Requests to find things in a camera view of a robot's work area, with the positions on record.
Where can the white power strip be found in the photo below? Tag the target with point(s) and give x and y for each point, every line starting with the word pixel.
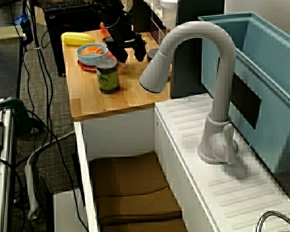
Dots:
pixel 30 188

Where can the light blue bowl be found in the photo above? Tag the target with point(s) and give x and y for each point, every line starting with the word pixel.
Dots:
pixel 87 60

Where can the green toy can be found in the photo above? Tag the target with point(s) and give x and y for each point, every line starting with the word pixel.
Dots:
pixel 107 77

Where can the brown folded cloth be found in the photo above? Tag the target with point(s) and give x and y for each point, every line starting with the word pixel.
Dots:
pixel 130 181

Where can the black keyboard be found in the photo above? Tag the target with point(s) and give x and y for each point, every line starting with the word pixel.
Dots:
pixel 62 5

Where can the orange carrot toy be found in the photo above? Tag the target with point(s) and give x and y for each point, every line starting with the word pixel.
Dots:
pixel 103 28

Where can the white box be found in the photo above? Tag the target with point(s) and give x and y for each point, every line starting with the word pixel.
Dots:
pixel 67 212

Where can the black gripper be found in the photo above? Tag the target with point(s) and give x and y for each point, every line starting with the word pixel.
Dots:
pixel 122 36

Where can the green clamp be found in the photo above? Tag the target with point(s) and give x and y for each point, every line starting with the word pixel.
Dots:
pixel 19 113

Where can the black upright post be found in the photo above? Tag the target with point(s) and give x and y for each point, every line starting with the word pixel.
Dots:
pixel 186 72

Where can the yellow note pad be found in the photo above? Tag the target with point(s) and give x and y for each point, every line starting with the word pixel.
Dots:
pixel 8 32

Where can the salmon sushi toy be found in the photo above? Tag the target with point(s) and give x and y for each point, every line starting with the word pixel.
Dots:
pixel 91 50

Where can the aluminium frame rail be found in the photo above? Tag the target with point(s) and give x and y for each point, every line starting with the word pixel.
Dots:
pixel 4 169

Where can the grey toy faucet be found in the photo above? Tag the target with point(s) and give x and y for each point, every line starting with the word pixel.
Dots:
pixel 220 72

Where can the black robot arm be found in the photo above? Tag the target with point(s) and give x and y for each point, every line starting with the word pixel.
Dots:
pixel 113 14

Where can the steel pot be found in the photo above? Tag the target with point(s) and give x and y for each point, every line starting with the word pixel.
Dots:
pixel 270 213

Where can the yellow corn toy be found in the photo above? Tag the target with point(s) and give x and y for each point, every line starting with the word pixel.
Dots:
pixel 77 38

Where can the white toy sink unit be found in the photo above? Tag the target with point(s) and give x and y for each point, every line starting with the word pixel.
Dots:
pixel 183 149

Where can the black computer tower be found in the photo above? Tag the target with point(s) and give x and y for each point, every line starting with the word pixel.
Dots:
pixel 55 48

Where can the red plate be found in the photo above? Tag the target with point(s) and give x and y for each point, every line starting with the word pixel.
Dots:
pixel 85 67

